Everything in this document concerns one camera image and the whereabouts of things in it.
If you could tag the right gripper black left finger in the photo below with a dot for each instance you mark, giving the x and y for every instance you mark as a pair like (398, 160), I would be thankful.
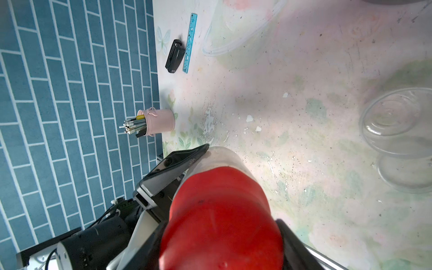
(147, 256)

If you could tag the black stapler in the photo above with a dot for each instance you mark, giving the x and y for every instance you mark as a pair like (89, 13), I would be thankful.
(175, 56)

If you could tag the red jar lid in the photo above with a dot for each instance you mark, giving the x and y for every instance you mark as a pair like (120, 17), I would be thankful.
(221, 220)

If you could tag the teal ruler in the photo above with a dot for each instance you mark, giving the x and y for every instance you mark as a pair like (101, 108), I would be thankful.
(189, 42)

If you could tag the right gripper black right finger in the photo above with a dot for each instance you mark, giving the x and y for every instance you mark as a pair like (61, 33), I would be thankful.
(296, 256)

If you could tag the pink pen holder cup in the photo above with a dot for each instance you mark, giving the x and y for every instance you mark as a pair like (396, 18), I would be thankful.
(149, 122)

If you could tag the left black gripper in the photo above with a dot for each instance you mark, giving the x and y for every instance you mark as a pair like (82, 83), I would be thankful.
(102, 245)

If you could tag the red lidded rice jar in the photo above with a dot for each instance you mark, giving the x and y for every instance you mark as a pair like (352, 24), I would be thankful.
(215, 157)

